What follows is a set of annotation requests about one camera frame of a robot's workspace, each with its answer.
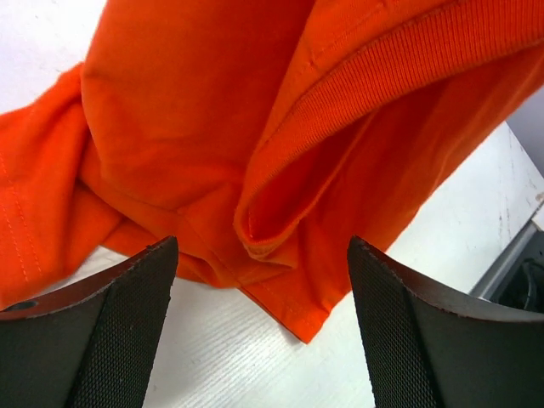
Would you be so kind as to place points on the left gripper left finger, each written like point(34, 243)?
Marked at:
point(92, 343)

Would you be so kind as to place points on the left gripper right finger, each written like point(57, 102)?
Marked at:
point(429, 345)

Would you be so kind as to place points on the orange t shirt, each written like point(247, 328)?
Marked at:
point(262, 134)

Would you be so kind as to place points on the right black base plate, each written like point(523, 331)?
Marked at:
point(519, 285)

